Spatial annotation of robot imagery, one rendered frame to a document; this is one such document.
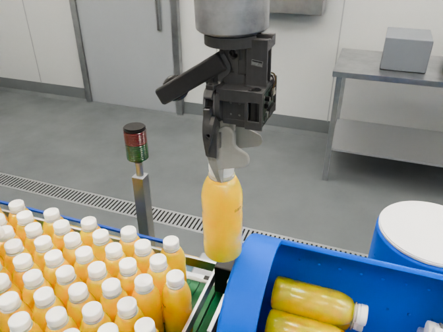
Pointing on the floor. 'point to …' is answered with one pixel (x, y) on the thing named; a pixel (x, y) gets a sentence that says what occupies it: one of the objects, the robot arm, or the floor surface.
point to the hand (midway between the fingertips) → (221, 165)
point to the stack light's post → (143, 205)
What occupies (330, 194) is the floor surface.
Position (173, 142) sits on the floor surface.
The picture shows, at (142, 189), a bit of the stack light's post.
